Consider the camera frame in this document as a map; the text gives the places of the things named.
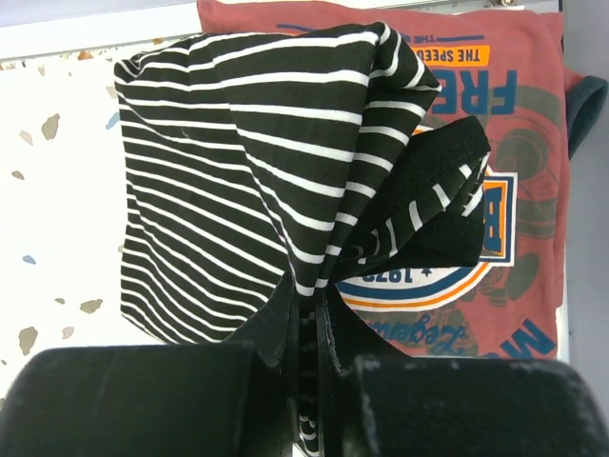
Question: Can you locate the black white striped tank top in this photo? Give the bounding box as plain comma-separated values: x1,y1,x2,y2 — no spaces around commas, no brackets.
114,23,490,456

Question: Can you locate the red tank top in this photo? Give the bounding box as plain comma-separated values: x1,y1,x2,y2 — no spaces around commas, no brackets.
195,0,609,361

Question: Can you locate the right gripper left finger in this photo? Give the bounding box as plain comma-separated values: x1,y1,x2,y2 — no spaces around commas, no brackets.
228,274,300,456

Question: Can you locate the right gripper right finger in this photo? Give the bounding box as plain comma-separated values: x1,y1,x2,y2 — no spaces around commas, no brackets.
316,288,409,456

